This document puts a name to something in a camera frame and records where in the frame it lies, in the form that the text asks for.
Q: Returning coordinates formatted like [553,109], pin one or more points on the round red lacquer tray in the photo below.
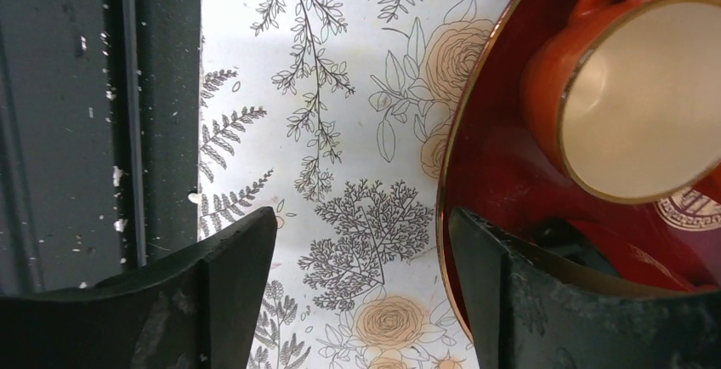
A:
[494,167]

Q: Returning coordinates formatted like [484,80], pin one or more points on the small orange cup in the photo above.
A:
[626,99]

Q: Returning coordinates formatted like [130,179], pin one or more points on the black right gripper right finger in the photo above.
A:
[529,308]

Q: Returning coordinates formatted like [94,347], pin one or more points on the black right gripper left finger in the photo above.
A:
[196,308]

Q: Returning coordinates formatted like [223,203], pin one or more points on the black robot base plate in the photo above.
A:
[99,137]

